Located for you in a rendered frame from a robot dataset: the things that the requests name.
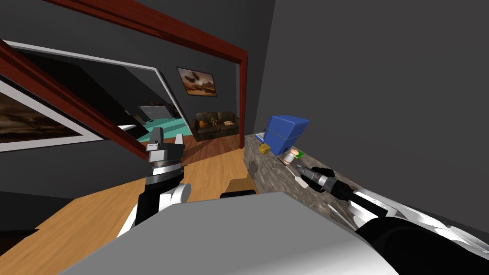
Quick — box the blue toaster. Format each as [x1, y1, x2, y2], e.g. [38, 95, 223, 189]
[263, 115, 310, 157]

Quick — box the large white-framed wall picture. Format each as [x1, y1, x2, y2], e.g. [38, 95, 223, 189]
[0, 77, 105, 153]

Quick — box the teal rug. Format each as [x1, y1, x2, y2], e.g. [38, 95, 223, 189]
[137, 117, 192, 144]

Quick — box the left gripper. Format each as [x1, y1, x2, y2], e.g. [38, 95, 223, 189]
[147, 127, 185, 165]

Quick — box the white knife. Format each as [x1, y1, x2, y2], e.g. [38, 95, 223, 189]
[280, 158, 310, 189]

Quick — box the brown landscape wall picture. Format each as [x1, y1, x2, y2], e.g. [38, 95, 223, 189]
[176, 66, 218, 98]

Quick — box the brown sofa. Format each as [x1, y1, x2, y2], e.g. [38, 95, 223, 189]
[190, 111, 241, 142]

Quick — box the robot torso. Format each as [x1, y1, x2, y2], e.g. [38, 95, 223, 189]
[59, 190, 400, 275]

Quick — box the white dresser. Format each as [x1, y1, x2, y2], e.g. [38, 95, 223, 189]
[138, 106, 173, 121]

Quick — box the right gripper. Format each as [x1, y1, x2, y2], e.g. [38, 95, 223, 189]
[296, 164, 338, 192]

